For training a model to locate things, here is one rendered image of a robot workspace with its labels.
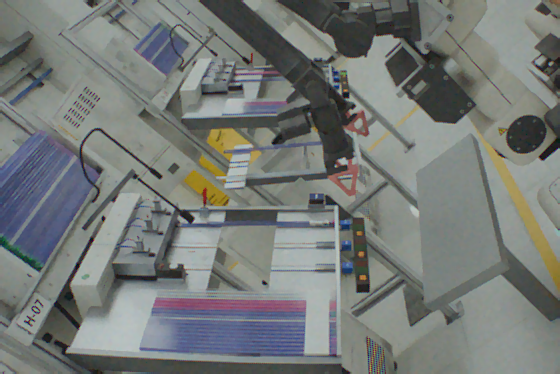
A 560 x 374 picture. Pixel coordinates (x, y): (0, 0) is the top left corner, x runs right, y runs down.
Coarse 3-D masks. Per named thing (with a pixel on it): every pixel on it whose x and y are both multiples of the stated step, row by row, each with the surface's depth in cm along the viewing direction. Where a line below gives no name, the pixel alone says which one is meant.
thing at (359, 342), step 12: (348, 312) 217; (348, 324) 211; (360, 324) 217; (348, 336) 205; (360, 336) 211; (372, 336) 218; (348, 348) 200; (360, 348) 206; (372, 348) 213; (384, 348) 218; (348, 360) 195; (360, 360) 200; (372, 360) 206; (384, 360) 213; (348, 372) 190; (360, 372) 195; (372, 372) 201; (384, 372) 206
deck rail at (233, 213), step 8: (184, 208) 195; (192, 208) 194; (216, 208) 194; (224, 208) 193; (232, 208) 193; (240, 208) 193; (248, 208) 193; (256, 208) 192; (264, 208) 192; (272, 208) 192; (280, 208) 192; (288, 208) 191; (296, 208) 191; (304, 208) 191; (312, 208) 190; (320, 208) 190; (328, 208) 190; (232, 216) 194; (240, 216) 194; (248, 216) 194; (256, 216) 194; (264, 216) 193; (272, 216) 193
